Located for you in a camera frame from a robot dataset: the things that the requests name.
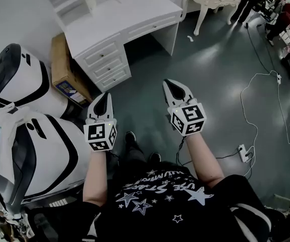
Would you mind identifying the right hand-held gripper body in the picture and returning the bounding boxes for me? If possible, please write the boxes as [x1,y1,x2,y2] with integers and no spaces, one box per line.
[167,99,208,137]

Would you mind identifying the white shelf unit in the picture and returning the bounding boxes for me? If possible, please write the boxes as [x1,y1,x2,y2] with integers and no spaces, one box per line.
[39,0,95,33]

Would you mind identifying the white desk with drawers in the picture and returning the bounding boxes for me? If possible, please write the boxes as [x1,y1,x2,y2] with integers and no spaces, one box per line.
[65,0,184,93]

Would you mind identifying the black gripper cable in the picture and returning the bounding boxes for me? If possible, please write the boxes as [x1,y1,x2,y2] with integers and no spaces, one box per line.
[175,136,187,166]

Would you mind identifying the person's left forearm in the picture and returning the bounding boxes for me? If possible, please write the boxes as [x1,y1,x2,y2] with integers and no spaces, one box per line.
[82,149,110,207]

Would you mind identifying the person's black left shoe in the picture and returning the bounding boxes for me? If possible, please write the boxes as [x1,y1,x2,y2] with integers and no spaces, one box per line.
[125,131,137,146]

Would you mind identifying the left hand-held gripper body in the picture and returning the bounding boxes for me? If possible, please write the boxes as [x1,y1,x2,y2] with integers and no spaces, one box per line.
[83,114,118,152]

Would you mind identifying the brown cardboard box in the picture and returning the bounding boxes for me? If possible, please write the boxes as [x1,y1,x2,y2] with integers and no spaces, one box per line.
[50,33,93,108]

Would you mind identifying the white black robot shell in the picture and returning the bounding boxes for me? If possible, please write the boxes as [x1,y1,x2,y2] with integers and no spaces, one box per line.
[0,43,72,126]
[0,107,93,214]

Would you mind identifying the black floor cable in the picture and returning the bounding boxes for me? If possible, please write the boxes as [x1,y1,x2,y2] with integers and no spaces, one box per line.
[245,21,272,73]

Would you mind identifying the long white cable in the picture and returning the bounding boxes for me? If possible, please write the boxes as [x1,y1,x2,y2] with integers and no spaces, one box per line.
[240,70,283,180]

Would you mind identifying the white plastic bag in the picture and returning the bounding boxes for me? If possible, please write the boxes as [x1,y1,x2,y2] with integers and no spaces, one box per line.
[0,102,32,184]

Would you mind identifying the black star print shirt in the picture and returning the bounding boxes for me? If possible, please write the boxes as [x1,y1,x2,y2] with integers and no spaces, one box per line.
[25,161,286,242]

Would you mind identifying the person's black right shoe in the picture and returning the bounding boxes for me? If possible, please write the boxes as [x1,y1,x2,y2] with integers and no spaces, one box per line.
[149,152,162,164]

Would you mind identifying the person's right forearm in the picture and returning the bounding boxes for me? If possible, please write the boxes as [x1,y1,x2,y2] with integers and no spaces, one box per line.
[184,132,225,187]

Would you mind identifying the person's black shoe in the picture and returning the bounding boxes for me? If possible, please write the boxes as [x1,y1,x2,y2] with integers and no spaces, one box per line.
[125,131,137,146]
[149,152,162,164]

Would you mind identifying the person's black trousers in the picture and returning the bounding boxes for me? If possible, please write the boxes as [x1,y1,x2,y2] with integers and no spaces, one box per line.
[119,141,160,172]

